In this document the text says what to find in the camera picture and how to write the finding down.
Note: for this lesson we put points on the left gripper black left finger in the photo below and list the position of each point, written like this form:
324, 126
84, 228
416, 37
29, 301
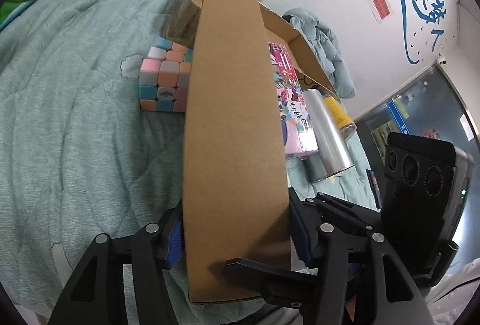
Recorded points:
95, 291

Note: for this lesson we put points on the silver metal cylinder can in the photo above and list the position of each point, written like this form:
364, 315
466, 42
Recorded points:
332, 157

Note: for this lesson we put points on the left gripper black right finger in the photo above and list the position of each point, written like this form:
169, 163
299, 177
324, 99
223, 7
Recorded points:
359, 279

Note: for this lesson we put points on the light green quilted blanket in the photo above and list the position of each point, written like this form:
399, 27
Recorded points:
78, 155

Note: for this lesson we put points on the pastel rubik's cube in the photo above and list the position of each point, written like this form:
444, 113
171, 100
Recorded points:
164, 77

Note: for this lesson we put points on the yellow label glass jar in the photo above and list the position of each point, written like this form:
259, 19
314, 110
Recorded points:
344, 122

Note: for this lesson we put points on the red wall notice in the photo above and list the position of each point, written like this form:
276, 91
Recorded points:
380, 9

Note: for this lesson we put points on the light blue puffer jacket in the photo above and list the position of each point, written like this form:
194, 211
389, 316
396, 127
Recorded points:
324, 45

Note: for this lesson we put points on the colourful pink box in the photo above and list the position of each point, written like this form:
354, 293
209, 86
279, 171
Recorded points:
297, 133

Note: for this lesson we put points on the brown cardboard tray box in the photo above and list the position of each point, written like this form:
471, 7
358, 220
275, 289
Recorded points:
235, 191

